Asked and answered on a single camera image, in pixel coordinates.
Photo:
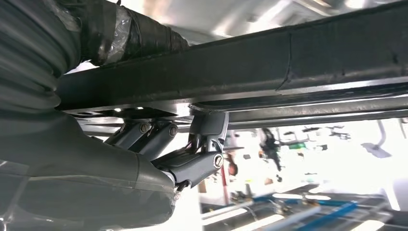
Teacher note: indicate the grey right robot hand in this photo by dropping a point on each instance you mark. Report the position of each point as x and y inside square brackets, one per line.
[79, 178]

